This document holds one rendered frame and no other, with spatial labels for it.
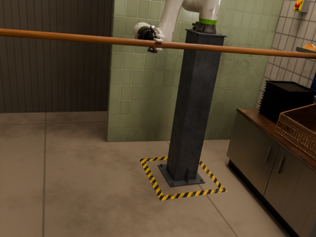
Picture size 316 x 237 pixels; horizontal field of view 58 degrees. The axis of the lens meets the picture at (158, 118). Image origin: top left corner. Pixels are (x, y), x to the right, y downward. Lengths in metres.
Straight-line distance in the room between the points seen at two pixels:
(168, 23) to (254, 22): 1.47
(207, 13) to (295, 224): 1.50
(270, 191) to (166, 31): 1.37
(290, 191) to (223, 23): 1.59
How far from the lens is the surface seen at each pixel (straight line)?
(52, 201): 2.22
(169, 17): 1.72
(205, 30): 2.07
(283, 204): 2.23
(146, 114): 2.86
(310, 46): 2.06
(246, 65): 3.10
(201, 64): 2.07
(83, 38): 1.30
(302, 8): 2.88
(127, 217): 2.07
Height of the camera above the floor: 1.40
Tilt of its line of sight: 23 degrees down
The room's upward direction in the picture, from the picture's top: 7 degrees clockwise
